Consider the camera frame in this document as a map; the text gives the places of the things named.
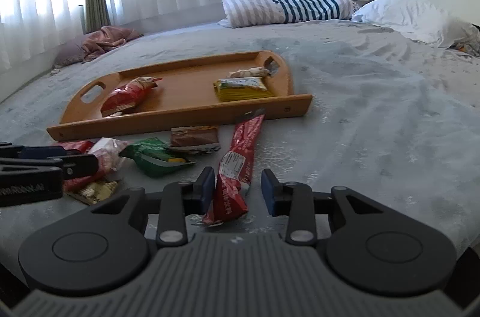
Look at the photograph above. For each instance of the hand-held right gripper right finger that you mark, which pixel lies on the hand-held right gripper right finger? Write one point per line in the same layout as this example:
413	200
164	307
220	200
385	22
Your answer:
267	189

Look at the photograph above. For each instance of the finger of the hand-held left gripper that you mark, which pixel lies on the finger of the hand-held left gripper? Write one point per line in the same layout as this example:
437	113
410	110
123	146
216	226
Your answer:
56	169
41	151

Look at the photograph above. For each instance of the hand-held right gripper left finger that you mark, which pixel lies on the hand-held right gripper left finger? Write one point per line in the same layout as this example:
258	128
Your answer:
207	187

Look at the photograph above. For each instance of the pink white cracker packet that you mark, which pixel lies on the pink white cracker packet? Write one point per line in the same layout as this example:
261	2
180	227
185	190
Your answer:
75	144

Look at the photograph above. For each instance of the long red snack packet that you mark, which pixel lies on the long red snack packet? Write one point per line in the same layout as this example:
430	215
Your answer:
240	159

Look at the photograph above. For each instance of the white snack packet red print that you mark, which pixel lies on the white snack packet red print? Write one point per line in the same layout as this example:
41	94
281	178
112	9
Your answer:
110	152

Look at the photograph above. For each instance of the green snack packet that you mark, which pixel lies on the green snack packet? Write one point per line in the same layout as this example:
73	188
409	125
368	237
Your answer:
157	156

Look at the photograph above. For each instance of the wooden tray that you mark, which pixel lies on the wooden tray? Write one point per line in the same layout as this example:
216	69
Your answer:
180	92

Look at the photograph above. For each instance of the red nut bag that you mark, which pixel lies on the red nut bag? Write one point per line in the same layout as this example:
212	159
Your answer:
127	96

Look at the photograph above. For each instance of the yellow snack packet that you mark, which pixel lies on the yellow snack packet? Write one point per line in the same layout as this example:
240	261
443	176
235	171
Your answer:
243	88

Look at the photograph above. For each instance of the beige nut packet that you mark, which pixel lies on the beige nut packet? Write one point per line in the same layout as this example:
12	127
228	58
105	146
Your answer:
249	71

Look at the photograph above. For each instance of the red cereal bar clear wrapper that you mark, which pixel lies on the red cereal bar clear wrapper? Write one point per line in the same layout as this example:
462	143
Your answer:
80	182

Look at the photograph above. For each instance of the gold snack packet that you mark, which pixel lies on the gold snack packet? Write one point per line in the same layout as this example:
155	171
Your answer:
93	191

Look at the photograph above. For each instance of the brown snack packet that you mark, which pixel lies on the brown snack packet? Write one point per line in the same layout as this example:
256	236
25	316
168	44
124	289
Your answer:
195	136

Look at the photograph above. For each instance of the small grey object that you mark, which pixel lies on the small grey object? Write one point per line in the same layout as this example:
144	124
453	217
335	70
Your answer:
57	70

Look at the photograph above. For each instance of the purple pillow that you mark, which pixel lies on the purple pillow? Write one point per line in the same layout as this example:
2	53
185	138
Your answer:
69	53

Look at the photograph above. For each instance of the pink crumpled cloth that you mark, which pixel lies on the pink crumpled cloth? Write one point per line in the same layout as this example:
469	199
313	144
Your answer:
108	41

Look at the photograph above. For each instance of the striped pillow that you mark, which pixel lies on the striped pillow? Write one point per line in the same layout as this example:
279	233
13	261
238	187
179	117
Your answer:
288	6

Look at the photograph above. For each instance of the white pillow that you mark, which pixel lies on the white pillow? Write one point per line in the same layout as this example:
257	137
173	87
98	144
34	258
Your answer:
412	19

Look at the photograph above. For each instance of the small orange object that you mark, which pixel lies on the small orange object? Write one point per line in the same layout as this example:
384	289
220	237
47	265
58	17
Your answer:
468	49

